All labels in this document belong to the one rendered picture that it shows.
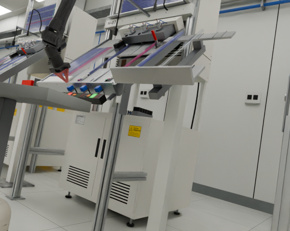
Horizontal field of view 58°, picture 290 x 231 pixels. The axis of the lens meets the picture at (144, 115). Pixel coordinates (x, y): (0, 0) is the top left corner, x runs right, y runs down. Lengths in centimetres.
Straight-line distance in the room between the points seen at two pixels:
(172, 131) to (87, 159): 81
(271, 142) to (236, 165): 42
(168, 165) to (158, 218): 21
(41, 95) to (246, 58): 259
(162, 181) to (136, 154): 41
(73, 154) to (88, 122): 24
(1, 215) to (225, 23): 307
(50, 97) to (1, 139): 33
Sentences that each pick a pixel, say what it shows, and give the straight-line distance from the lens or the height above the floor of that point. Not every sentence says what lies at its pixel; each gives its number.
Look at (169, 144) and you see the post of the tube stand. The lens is 109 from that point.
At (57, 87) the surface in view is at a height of 70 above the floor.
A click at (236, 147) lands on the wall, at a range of 295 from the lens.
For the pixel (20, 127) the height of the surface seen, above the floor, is 42.
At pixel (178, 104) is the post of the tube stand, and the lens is 110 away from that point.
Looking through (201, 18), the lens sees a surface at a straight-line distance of 197.
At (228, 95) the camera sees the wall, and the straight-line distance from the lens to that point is 306.
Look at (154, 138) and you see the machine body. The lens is 149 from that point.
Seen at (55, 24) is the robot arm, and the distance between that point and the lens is 134.
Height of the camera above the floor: 50
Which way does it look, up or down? 5 degrees up
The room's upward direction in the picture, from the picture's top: 10 degrees clockwise
